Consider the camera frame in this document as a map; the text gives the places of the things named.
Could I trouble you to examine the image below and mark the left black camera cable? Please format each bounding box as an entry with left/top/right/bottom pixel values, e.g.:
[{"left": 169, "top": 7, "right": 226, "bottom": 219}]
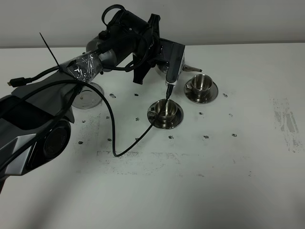
[{"left": 0, "top": 7, "right": 174, "bottom": 158}]

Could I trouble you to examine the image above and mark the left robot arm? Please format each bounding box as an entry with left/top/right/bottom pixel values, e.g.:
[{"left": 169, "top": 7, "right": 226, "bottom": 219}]
[{"left": 0, "top": 5, "right": 161, "bottom": 184}]

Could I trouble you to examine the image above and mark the near stainless steel teacup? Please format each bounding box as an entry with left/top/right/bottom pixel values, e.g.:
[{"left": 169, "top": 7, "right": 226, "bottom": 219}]
[{"left": 147, "top": 99, "right": 178, "bottom": 122}]

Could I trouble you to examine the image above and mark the stainless steel teacup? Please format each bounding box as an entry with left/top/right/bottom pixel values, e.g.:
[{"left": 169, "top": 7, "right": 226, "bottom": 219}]
[
  {"left": 185, "top": 74, "right": 213, "bottom": 95},
  {"left": 147, "top": 99, "right": 178, "bottom": 122}
]

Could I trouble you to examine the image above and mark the far stainless steel teacup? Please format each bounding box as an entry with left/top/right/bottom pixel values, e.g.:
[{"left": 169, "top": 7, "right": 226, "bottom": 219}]
[{"left": 185, "top": 74, "right": 213, "bottom": 95}]

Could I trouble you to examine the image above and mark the stainless steel teapot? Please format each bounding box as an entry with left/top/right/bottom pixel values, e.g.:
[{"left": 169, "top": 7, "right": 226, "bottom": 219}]
[{"left": 155, "top": 55, "right": 203, "bottom": 77}]

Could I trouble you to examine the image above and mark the near steel saucer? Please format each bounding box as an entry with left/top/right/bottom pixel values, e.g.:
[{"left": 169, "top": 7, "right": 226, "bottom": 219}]
[{"left": 147, "top": 105, "right": 183, "bottom": 129}]

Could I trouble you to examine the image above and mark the teapot steel saucer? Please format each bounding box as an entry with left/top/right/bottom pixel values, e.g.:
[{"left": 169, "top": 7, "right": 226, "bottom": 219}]
[{"left": 72, "top": 86, "right": 102, "bottom": 109}]

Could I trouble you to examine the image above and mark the black cable tie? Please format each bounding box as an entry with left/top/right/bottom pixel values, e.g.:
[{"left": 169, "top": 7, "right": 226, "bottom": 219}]
[{"left": 39, "top": 32, "right": 62, "bottom": 71}]

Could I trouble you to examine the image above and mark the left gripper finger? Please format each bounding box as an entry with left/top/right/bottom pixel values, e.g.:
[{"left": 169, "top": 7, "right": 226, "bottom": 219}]
[{"left": 133, "top": 62, "right": 152, "bottom": 84}]

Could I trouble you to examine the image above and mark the far steel saucer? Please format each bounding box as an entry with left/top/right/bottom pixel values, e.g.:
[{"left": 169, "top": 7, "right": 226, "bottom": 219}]
[{"left": 183, "top": 80, "right": 218, "bottom": 104}]

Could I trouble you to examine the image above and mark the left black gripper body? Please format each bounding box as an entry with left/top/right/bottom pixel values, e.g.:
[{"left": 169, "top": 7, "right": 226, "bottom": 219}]
[{"left": 104, "top": 10, "right": 164, "bottom": 72}]

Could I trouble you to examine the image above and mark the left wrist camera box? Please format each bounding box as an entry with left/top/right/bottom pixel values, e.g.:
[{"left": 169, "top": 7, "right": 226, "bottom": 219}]
[{"left": 157, "top": 38, "right": 185, "bottom": 85}]

